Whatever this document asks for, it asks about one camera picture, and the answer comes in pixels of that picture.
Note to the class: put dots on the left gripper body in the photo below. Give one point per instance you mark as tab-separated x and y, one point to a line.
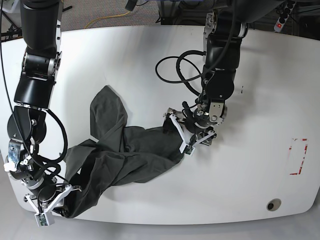
193	122

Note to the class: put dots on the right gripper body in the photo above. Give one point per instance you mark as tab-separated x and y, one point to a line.
43	194

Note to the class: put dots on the dark grey T-shirt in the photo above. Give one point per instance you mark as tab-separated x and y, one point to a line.
116	154

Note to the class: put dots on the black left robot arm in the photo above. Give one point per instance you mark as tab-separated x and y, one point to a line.
225	27

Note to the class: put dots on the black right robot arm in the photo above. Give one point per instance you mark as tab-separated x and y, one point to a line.
26	127

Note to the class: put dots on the red tape rectangle marking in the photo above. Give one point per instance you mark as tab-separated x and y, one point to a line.
296	155

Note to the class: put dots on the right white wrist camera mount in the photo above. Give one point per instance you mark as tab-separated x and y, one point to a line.
47	218

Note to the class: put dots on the right table cable grommet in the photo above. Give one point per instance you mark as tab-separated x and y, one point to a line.
273	205

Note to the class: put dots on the white power strip red switch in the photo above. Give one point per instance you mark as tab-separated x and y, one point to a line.
284	11

